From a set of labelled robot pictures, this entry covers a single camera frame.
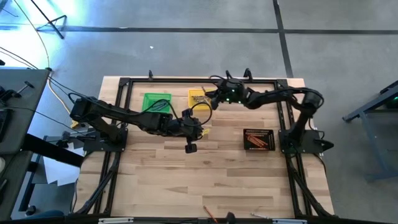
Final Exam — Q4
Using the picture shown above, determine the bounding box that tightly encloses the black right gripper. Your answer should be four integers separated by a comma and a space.
206, 77, 249, 110

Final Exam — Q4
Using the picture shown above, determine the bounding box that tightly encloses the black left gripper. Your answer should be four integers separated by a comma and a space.
173, 108, 205, 154

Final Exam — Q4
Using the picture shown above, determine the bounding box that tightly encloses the yellow plastic basket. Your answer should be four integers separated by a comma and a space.
188, 88, 218, 111

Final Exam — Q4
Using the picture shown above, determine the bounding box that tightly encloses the green plastic basket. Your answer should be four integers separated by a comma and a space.
141, 92, 173, 114

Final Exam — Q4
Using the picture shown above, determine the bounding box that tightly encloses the black plastic basket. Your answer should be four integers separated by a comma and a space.
243, 128, 276, 152

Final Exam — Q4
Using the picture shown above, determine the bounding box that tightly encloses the black desk beam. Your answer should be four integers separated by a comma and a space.
21, 133, 85, 168

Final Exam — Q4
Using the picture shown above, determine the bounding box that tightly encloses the white paper sheet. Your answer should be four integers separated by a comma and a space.
42, 141, 85, 187

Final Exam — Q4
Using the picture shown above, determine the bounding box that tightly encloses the grey side desk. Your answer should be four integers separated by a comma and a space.
0, 68, 50, 156

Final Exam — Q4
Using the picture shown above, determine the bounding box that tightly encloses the dark blue rounded object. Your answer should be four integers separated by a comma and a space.
26, 205, 65, 220

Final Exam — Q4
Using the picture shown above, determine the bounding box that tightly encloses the black floor stand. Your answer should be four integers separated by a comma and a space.
29, 0, 68, 40

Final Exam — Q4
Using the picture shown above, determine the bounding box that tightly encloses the dark grey desk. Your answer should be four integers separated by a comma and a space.
0, 151, 37, 220

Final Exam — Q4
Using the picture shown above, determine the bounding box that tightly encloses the black desk tool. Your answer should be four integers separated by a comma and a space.
0, 80, 35, 102

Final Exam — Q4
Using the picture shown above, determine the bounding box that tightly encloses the black keyboard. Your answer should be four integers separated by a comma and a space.
0, 108, 13, 144

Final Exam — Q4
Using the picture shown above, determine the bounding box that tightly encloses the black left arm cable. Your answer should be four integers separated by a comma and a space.
148, 98, 213, 128

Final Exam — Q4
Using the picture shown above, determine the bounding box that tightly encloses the black aluminium table frame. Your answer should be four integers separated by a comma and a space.
73, 76, 336, 218

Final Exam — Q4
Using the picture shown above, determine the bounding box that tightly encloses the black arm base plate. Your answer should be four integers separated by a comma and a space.
278, 129, 335, 156
83, 128, 129, 152

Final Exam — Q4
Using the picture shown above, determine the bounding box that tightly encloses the silver bracket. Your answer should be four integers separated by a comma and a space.
272, 218, 308, 224
98, 217, 135, 224

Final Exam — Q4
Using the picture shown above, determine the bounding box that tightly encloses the black floor cable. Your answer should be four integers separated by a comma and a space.
0, 45, 40, 70
48, 76, 94, 125

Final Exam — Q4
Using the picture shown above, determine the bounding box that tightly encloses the grey metal table frame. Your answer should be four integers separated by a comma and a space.
341, 79, 398, 183

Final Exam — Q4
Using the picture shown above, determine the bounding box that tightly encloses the yellow cable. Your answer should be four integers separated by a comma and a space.
12, 0, 80, 129

